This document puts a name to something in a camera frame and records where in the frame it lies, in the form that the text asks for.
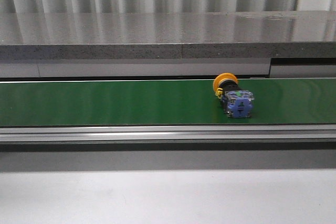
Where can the grey speckled stone counter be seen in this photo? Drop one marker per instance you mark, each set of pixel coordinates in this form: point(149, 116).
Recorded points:
point(131, 36)

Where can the yellow push button switch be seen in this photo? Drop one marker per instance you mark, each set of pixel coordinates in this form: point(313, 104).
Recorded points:
point(236, 102)

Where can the aluminium conveyor frame rail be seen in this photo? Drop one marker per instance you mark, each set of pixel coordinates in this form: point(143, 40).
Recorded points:
point(169, 138)

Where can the green conveyor belt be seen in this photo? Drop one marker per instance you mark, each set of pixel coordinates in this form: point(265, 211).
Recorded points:
point(162, 102)

